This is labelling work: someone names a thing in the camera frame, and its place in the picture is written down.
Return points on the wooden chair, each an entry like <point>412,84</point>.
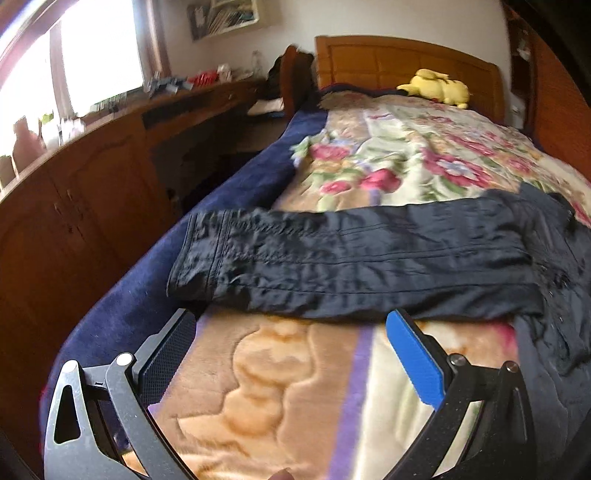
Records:
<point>291,74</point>

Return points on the wooden wardrobe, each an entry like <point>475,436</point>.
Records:
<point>554,92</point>

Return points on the wooden desk with cabinet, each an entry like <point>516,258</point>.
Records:
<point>92,198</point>

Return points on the yellow plush toy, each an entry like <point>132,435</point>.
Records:
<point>436,87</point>

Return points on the black pants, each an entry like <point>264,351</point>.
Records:
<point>369,277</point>

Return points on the red packet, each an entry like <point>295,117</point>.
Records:
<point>203,77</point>

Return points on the white cloth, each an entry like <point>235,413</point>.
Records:
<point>267,107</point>

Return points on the wooden headboard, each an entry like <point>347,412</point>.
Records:
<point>369,64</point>

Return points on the navy blue blanket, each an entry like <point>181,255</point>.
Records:
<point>138,300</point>

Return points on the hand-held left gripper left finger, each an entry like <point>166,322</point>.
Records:
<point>168,355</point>

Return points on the window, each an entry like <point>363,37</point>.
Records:
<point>92,55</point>

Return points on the floral blanket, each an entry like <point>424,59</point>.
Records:
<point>286,392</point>

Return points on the black bag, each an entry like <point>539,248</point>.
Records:
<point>302,76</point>

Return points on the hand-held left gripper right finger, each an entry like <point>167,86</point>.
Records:
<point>413,357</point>

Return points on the wall shelf with books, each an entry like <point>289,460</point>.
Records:
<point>226,16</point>

